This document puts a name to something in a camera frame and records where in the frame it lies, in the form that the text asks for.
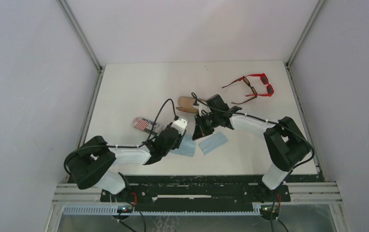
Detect light blue cleaning cloth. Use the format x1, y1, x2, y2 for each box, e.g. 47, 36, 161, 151
170, 134, 196, 157

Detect brown striped glasses case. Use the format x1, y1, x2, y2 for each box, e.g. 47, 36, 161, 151
176, 96, 199, 114

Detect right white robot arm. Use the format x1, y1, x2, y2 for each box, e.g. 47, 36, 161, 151
191, 93, 315, 190

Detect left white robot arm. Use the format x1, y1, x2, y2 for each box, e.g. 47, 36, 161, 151
63, 126, 186, 197

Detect brown tortoise sunglasses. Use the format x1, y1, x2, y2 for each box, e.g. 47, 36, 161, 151
222, 76, 257, 105

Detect red sunglasses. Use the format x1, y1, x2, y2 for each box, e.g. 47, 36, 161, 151
245, 73, 274, 97

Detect flag print glasses case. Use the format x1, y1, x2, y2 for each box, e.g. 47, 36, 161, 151
132, 117, 162, 135

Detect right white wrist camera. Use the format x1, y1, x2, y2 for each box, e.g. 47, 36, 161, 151
198, 102, 211, 116

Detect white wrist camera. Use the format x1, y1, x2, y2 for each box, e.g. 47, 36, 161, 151
170, 117, 188, 136
198, 102, 211, 116

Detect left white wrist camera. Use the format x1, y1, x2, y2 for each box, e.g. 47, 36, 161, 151
170, 117, 188, 136

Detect left black camera cable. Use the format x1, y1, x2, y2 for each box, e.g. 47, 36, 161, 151
63, 98, 179, 177

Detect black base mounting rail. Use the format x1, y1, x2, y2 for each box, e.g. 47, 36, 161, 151
68, 173, 292, 215

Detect left aluminium frame post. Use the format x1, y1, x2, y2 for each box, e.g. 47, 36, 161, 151
56, 0, 103, 148

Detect aluminium frame post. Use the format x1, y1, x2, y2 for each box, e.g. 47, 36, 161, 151
285, 0, 327, 175
56, 0, 103, 148

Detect right aluminium frame post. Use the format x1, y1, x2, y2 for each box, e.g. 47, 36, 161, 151
285, 0, 327, 175

